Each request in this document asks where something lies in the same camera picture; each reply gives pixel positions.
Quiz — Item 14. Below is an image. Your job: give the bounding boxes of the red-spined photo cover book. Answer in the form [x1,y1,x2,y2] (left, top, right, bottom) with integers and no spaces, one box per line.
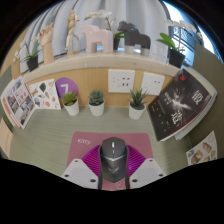
[0,75,37,130]

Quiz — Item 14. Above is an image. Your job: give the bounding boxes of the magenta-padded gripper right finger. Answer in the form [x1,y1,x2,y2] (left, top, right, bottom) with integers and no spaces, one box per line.
[126,145,167,191]

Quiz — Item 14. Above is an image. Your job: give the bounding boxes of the window with dark frame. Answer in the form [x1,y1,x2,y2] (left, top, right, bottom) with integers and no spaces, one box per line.
[163,1,214,64]

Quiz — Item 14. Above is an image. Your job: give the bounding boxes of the white card with food pictures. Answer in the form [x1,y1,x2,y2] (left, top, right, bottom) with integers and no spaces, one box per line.
[185,130,218,167]

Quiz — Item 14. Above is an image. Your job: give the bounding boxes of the pale ledge shelf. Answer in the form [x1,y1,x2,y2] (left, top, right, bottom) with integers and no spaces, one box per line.
[19,49,183,84]

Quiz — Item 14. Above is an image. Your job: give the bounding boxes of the wooden artist mannequin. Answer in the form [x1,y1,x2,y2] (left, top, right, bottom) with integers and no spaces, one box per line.
[64,9,81,54]

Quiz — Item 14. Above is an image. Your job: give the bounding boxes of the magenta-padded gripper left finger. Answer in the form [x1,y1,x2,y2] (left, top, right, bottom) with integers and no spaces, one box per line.
[61,144,101,191]

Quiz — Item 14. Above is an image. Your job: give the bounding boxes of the white orchid in black pot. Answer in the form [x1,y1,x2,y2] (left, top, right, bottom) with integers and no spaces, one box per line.
[156,19,203,69]
[83,9,125,51]
[12,39,41,73]

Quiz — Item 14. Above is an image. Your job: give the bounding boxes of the purple round sticker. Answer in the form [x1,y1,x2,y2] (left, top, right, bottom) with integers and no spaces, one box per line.
[55,77,80,101]

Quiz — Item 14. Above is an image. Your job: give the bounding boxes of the white wall socket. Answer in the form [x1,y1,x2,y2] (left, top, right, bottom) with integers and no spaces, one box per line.
[107,68,136,94]
[140,71,166,97]

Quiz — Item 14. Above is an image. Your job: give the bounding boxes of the grey-green desk partition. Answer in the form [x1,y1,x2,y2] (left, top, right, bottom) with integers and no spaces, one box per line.
[186,43,224,158]
[0,63,14,158]

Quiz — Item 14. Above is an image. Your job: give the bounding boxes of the white illustrated sticker sheet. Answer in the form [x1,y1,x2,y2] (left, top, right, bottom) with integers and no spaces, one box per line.
[28,78,62,111]

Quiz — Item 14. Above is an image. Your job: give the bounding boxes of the black horse figurine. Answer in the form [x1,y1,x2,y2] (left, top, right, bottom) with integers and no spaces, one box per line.
[116,20,152,56]

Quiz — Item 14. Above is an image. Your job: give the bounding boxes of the small succulent in white pot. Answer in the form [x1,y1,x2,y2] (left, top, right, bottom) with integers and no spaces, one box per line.
[88,89,106,117]
[62,90,81,117]
[128,87,149,121]

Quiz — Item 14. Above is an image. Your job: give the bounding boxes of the dark grey computer mouse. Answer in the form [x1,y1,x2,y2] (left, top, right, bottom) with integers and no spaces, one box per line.
[97,136,130,191]

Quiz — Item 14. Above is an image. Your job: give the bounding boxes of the pink mouse pad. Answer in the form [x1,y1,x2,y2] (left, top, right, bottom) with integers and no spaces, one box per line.
[66,131,155,192]

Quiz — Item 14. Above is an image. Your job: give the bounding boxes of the black book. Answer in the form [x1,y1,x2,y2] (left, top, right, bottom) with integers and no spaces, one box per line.
[147,68,213,142]

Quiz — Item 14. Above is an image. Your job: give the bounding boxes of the pink horse figurine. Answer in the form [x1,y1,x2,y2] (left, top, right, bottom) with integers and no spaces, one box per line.
[80,23,114,54]

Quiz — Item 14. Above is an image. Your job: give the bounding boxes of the grey-white curtain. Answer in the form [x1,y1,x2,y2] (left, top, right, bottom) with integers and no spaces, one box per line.
[19,0,174,64]

